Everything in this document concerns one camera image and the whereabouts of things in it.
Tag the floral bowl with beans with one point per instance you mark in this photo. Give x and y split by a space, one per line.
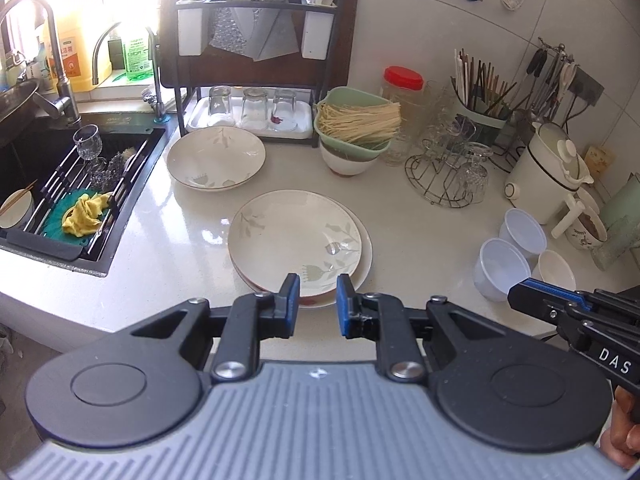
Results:
587 232

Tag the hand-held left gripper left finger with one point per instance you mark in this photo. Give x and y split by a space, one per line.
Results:
292 302

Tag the yellow cloth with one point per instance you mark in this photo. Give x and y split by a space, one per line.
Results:
85 212

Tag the silver embossed sheet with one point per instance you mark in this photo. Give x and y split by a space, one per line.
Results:
260 20

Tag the black pan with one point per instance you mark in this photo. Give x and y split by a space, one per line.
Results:
17 100

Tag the white bowl with brown foot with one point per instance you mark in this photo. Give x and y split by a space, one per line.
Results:
347 162

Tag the plain white bowl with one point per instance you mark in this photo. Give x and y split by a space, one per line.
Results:
589 199

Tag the patterned clear glass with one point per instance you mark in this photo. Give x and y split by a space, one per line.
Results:
475 172

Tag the steel wool scourer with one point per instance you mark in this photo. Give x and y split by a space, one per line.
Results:
112 170

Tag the dark wall outlet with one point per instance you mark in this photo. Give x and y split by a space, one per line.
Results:
590 87

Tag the white bowl with chopsticks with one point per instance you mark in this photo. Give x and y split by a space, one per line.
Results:
17 210

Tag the green chopstick holder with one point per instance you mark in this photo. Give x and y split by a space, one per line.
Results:
480 122

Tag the black kitchen sink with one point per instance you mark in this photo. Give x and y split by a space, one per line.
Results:
40 155

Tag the green bowl with noodles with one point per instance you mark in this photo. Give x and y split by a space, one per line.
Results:
350 97

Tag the yellow detergent bottle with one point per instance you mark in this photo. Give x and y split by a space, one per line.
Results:
80 55

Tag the dried noodles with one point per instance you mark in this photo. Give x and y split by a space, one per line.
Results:
360 120

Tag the small white bowl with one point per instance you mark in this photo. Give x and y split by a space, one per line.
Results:
555 267

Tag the small chrome faucet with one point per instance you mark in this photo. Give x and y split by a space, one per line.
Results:
156 95

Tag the clear drinking glass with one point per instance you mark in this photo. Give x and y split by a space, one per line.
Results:
220 102
254 107
285 107

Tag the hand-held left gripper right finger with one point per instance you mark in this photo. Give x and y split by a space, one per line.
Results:
344 307

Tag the person's right hand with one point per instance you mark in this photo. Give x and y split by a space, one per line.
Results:
622 435

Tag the green detergent bottle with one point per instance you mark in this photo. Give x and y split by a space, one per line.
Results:
136 57

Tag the white drip tray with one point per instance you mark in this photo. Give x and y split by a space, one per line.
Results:
200 115

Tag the textured tall glass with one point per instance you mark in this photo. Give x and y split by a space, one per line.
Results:
620 225

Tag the clear jar with red lid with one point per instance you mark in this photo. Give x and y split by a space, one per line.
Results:
402 85

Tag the white electric kettle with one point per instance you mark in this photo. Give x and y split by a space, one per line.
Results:
537 175

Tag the hanging kitchen utensils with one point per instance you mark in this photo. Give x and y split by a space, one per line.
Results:
547 72

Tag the clear wine glass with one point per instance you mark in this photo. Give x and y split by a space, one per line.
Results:
88 142

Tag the white plate with brown rim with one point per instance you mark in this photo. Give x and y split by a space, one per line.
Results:
366 255

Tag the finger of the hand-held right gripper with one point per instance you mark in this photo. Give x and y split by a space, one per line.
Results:
542 300

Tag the translucent plastic cup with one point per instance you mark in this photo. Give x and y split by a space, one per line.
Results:
500 270
522 227

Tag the black dish rack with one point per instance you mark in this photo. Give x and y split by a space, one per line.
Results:
332 85

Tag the grey gooseneck faucet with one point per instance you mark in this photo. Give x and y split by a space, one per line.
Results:
62 85

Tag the bundle of chopsticks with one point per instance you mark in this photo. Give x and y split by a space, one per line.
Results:
475 77

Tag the green silicone mat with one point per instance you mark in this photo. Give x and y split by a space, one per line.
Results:
51 220

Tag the black roll-up sink rack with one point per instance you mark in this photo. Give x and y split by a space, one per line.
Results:
131 170

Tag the white cutlery holder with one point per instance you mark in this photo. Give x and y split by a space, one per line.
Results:
192 30
317 35

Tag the dark wooden cutting board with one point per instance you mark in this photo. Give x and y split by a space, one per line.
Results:
351 35

